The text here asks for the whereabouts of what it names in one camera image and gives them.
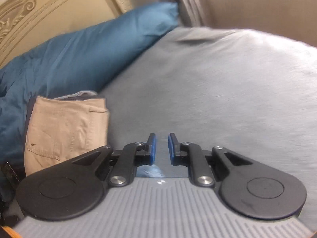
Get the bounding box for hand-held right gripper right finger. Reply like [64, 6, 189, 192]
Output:
[168, 133, 253, 188]

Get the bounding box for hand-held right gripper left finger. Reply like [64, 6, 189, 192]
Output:
[72, 133, 157, 188]

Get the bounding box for grey bed blanket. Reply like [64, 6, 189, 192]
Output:
[98, 26, 317, 179]

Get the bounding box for grey garment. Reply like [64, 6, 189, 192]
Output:
[53, 91, 98, 101]

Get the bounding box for folded beige pants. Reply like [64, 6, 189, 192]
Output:
[25, 97, 110, 176]

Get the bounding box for blue pillow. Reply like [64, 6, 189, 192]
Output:
[0, 2, 179, 169]

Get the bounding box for grey curtain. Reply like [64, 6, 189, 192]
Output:
[168, 0, 206, 28]

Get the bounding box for cream carved headboard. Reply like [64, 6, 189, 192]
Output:
[0, 0, 134, 67]

